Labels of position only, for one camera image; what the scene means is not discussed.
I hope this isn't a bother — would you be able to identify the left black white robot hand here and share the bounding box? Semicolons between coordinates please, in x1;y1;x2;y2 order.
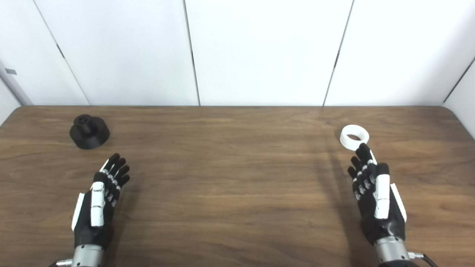
71;153;131;250

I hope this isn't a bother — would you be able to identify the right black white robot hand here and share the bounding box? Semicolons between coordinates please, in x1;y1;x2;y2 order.
347;143;407;246

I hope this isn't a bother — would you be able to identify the round black plastic part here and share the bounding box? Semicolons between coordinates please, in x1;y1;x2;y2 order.
69;114;111;150

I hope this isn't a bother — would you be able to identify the white toothed plastic ring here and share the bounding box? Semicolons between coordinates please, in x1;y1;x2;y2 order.
340;125;370;151

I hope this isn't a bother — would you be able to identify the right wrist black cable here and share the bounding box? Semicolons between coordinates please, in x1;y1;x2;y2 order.
407;251;439;267

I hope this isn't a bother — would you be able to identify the gray wall corner post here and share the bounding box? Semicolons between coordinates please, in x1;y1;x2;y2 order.
0;59;33;106

